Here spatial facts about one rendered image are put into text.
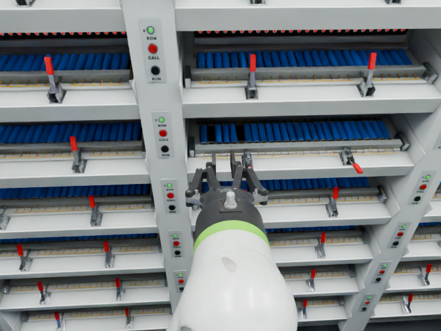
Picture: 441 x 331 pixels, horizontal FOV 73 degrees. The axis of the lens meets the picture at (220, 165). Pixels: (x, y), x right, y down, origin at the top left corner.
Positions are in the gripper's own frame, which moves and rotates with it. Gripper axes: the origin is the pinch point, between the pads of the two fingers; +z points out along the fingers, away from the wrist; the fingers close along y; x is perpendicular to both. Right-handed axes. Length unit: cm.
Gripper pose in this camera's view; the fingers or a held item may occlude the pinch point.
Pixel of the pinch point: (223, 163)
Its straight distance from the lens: 59.8
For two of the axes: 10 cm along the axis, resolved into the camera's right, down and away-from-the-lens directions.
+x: 0.0, 9.1, 4.1
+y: -10.0, 0.1, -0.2
